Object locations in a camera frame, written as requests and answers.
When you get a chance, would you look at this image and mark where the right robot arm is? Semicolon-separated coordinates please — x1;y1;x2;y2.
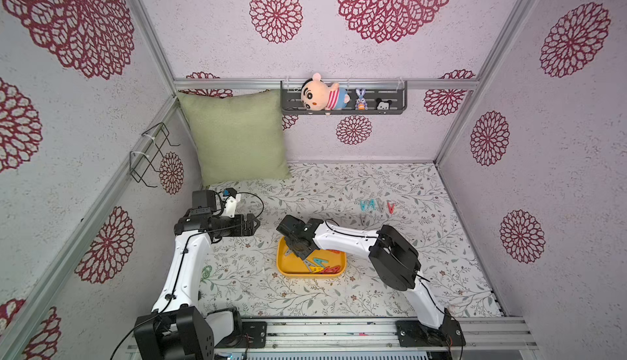
277;215;466;350

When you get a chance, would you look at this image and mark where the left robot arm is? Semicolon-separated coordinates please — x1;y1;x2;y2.
129;188;261;359

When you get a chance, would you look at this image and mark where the green cushion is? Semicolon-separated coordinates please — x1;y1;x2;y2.
177;90;291;187

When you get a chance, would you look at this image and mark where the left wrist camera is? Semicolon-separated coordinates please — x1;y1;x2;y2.
220;188;241;219

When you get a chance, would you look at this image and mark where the dark grey wall shelf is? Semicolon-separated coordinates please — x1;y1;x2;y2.
280;80;408;115

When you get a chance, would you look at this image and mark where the cartoon boy plush doll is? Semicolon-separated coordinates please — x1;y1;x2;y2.
300;74;350;111

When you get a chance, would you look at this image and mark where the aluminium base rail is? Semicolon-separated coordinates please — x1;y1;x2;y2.
126;315;539;353

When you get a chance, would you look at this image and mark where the pile of coloured clothespins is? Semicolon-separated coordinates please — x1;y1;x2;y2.
303;250;346;275

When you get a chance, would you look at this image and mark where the yellow plastic storage box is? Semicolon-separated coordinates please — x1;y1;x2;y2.
276;237;347;279

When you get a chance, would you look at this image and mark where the black wire wall rack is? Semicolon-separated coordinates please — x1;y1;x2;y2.
128;122;179;188

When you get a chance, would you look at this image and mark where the small blue rabbit figure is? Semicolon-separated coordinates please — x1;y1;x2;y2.
355;88;368;111

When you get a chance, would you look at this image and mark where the black white mouse figure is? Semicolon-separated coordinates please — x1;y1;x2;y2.
376;98;393;111

